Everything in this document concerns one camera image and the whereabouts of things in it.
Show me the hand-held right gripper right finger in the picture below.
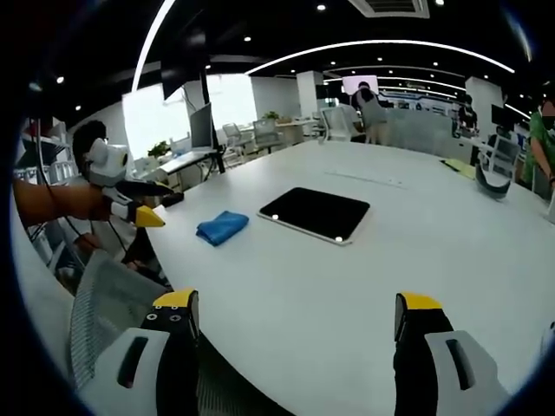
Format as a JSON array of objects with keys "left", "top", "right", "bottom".
[{"left": 392, "top": 292, "right": 513, "bottom": 416}]

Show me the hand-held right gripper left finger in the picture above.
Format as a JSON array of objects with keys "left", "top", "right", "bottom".
[{"left": 81, "top": 287, "right": 201, "bottom": 416}]

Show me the blue cleaning cloth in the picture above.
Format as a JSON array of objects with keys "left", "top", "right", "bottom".
[{"left": 195, "top": 210, "right": 251, "bottom": 248}]

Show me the black tablet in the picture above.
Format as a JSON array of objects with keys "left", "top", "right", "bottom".
[{"left": 257, "top": 186, "right": 372, "bottom": 247}]

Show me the grey mesh office chair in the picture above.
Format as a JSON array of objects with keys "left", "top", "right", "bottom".
[{"left": 69, "top": 250, "right": 174, "bottom": 391}]

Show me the black monitor pole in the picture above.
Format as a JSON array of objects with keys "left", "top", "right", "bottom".
[{"left": 198, "top": 71, "right": 226, "bottom": 174}]

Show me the white mesh office chair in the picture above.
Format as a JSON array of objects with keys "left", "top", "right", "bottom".
[
  {"left": 485, "top": 133, "right": 524, "bottom": 179},
  {"left": 319, "top": 106, "right": 361, "bottom": 142},
  {"left": 221, "top": 122, "right": 251, "bottom": 164},
  {"left": 252, "top": 118, "right": 281, "bottom": 153}
]

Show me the hanging black ceiling panel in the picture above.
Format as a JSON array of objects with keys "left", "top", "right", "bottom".
[{"left": 151, "top": 8, "right": 209, "bottom": 103}]

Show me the grey curved headband device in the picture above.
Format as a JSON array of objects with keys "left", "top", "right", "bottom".
[{"left": 474, "top": 162, "right": 513, "bottom": 201}]

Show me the yellow paper sheet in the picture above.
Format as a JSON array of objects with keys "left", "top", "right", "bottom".
[{"left": 440, "top": 159, "right": 477, "bottom": 180}]

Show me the ceiling air vent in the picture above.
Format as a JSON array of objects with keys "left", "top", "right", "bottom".
[{"left": 349, "top": 0, "right": 431, "bottom": 19}]

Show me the black cable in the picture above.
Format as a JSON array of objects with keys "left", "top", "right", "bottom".
[{"left": 64, "top": 197, "right": 131, "bottom": 257}]

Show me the wall display screen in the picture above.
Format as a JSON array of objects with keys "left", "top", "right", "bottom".
[{"left": 342, "top": 75, "right": 379, "bottom": 97}]

